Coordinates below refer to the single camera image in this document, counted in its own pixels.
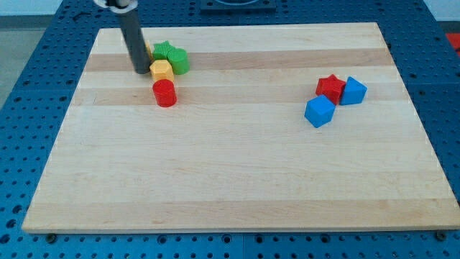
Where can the green cylinder block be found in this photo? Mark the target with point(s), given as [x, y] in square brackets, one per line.
[178, 58]

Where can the blue triangular block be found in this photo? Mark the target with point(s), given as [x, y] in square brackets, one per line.
[353, 93]

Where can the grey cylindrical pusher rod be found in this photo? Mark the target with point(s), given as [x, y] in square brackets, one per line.
[134, 39]

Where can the red star block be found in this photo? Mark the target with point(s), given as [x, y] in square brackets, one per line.
[331, 87]

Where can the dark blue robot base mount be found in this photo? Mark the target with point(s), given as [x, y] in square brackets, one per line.
[219, 6]

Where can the wooden board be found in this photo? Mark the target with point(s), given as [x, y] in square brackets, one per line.
[235, 153]

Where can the white flange above rod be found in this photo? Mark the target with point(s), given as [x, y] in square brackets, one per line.
[117, 6]

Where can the yellow heart block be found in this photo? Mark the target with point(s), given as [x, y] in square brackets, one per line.
[149, 52]

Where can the green star block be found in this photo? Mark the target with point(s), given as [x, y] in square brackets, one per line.
[162, 50]

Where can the blue cube block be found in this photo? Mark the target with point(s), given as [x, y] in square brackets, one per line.
[319, 111]

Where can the red cylinder block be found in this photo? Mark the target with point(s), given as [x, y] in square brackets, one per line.
[164, 92]

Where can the yellow hexagon block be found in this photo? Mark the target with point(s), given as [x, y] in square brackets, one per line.
[162, 69]

